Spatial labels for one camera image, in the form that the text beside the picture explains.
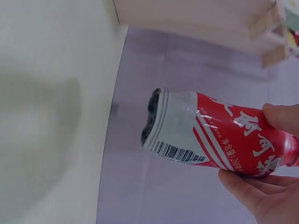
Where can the person's right hand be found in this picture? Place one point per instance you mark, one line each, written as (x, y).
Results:
(268, 200)

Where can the person's right fingers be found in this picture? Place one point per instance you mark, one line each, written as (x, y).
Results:
(252, 196)

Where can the person's right thumb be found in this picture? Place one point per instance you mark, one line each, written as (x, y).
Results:
(281, 115)

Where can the red label soda bottle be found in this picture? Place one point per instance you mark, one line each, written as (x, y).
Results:
(210, 133)

